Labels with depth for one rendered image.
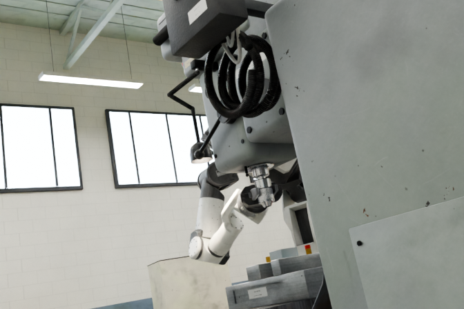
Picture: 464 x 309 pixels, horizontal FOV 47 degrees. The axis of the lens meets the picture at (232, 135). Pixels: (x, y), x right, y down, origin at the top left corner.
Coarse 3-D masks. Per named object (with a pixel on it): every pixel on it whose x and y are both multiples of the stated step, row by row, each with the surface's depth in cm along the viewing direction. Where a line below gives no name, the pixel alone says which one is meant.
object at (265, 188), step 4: (256, 184) 152; (260, 184) 151; (264, 184) 151; (268, 184) 151; (260, 188) 151; (264, 188) 151; (268, 188) 151; (260, 192) 151; (264, 192) 150; (268, 192) 150; (272, 192) 151; (260, 196) 151; (264, 196) 150; (268, 196) 150; (272, 196) 151; (260, 200) 150; (264, 200) 150; (268, 200) 150; (272, 200) 150
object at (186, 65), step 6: (246, 24) 142; (222, 48) 151; (222, 54) 155; (186, 60) 165; (192, 60) 162; (216, 60) 157; (186, 66) 164; (186, 72) 165; (192, 72) 163; (198, 78) 168
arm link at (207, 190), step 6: (204, 174) 198; (204, 180) 197; (204, 186) 196; (210, 186) 195; (216, 186) 196; (204, 192) 195; (210, 192) 194; (216, 192) 194; (216, 198) 193; (222, 198) 195
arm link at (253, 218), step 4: (236, 204) 171; (236, 208) 171; (240, 208) 166; (268, 208) 173; (240, 212) 173; (244, 212) 166; (264, 212) 171; (244, 216) 174; (248, 216) 168; (252, 216) 167; (260, 216) 171; (252, 220) 173; (256, 220) 172; (260, 220) 171
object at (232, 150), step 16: (208, 112) 158; (224, 128) 152; (240, 128) 146; (224, 144) 152; (240, 144) 146; (256, 144) 144; (272, 144) 147; (288, 144) 150; (224, 160) 151; (240, 160) 147; (256, 160) 147; (272, 160) 151; (288, 160) 155
